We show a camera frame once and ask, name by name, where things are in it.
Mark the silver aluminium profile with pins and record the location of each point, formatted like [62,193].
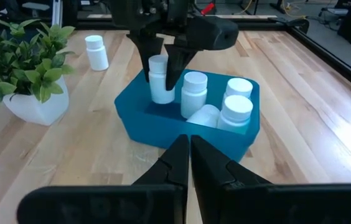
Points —
[56,12]

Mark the white pill bottle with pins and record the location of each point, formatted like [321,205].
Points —
[239,87]
[236,113]
[205,115]
[194,93]
[160,90]
[96,53]

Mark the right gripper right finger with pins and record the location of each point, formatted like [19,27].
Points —
[256,205]

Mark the blue plastic basket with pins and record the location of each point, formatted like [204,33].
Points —
[150,127]

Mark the red cylindrical object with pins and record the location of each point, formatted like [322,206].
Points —
[207,8]

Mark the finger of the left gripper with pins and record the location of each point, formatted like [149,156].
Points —
[146,46]
[177,60]

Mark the white plant pot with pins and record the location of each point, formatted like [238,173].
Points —
[35,109]

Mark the green artificial plant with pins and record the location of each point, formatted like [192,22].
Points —
[23,62]

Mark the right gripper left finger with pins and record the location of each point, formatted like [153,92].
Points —
[132,205]

